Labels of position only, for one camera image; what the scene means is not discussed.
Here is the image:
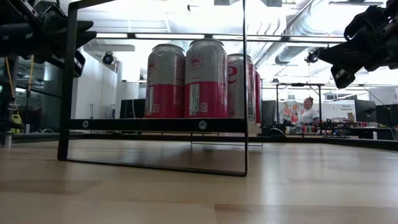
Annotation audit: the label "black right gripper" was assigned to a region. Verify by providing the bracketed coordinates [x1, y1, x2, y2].
[317, 4, 398, 90]

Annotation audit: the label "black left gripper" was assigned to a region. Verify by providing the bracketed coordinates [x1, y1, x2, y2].
[29, 1, 98, 78]

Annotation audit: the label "silver red soda can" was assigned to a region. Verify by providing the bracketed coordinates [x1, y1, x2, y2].
[183, 39, 229, 119]
[144, 43, 187, 119]
[226, 53, 257, 121]

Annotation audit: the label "black track spotlights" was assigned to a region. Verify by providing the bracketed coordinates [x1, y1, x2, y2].
[304, 47, 324, 65]

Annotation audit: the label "black computer monitor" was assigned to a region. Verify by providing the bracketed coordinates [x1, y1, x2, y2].
[354, 99, 376, 124]
[120, 98, 146, 119]
[375, 104, 398, 128]

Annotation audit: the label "linear ceiling light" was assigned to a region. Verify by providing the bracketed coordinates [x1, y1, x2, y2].
[95, 32, 348, 44]

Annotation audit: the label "person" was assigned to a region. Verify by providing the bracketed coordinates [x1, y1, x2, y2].
[298, 96, 320, 126]

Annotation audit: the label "dark office chair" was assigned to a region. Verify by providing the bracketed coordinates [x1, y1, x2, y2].
[261, 100, 277, 129]

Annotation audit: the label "yellow green jug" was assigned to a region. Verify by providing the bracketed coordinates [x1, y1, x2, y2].
[9, 111, 24, 134]

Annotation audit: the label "silver ventilation duct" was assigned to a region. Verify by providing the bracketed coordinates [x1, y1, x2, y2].
[275, 43, 312, 66]

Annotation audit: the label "white wall sign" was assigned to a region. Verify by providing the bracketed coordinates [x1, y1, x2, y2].
[322, 101, 357, 122]

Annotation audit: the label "yellow extension cable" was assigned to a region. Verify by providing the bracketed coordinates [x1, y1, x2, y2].
[3, 55, 35, 105]

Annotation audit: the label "black aluminium table frame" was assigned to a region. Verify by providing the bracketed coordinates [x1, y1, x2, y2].
[9, 132, 398, 152]

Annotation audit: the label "wooden shelf black metal frame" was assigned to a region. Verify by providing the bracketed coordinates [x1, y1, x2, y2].
[57, 0, 264, 177]

